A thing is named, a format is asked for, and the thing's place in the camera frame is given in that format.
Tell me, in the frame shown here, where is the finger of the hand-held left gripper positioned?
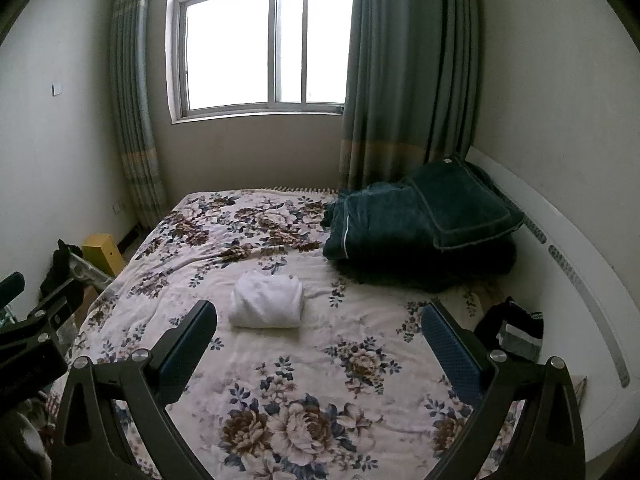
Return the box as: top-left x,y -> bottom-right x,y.
0,278 -> 87,349
0,271 -> 26,309

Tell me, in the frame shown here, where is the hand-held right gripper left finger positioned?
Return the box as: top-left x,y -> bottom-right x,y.
50,299 -> 218,480

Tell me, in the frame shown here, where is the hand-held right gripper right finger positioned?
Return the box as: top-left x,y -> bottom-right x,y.
421,302 -> 587,480

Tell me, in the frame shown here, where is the white garment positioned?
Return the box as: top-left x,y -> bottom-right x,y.
229,270 -> 305,329

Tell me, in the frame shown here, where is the black cloth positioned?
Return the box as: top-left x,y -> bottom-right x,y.
39,238 -> 85,297

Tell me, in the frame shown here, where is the grey metal bar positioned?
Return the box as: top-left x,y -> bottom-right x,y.
70,254 -> 117,292

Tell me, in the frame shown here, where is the dark striped clothing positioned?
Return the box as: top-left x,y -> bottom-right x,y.
474,296 -> 545,363

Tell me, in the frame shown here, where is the yellow box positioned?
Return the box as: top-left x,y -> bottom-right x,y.
82,232 -> 124,279

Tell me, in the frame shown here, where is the floral fleece blanket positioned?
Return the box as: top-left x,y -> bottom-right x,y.
42,187 -> 531,480

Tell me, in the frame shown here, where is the dark green quilt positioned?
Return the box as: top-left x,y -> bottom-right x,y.
322,180 -> 518,293

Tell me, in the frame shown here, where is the dark green pillow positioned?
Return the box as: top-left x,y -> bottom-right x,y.
400,157 -> 526,251

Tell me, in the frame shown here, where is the white headboard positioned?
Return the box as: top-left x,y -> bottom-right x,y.
464,145 -> 637,466

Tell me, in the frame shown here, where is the bamboo mat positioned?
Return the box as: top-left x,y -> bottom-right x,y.
267,184 -> 337,194

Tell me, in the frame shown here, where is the green striped curtain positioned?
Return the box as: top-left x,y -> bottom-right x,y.
110,0 -> 168,231
339,0 -> 481,192

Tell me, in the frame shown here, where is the window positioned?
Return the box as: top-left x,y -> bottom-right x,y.
167,0 -> 357,122

